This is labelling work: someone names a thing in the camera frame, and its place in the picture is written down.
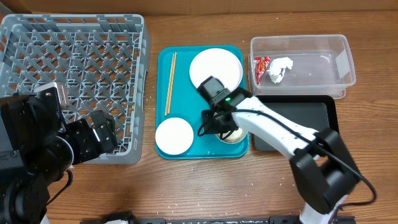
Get teal plastic tray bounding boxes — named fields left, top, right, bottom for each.
left=155, top=45, right=250, bottom=159

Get wooden chopstick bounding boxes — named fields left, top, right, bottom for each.
left=165, top=52, right=177, bottom=116
left=164, top=52, right=177, bottom=116

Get clear plastic bin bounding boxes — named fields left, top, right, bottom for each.
left=248, top=34, right=356, bottom=99

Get small white plate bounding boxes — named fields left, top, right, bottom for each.
left=155, top=118, right=194, bottom=156

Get white tissue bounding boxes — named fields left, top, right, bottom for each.
left=267, top=57, right=293, bottom=84

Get red snack wrapper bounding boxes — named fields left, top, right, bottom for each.
left=254, top=56, right=271, bottom=85

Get grey dish rack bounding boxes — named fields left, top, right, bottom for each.
left=1, top=14, right=151, bottom=164

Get large white plate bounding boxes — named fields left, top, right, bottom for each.
left=189, top=48, right=243, bottom=91

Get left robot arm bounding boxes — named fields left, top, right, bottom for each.
left=1, top=88, right=118, bottom=223

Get grey bowl of rice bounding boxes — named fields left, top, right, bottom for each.
left=216, top=128, right=248, bottom=144

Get black tray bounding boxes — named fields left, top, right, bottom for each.
left=258, top=95, right=339, bottom=132

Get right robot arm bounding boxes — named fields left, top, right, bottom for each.
left=197, top=77, right=360, bottom=223

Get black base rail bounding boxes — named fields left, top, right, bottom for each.
left=80, top=210, right=355, bottom=224

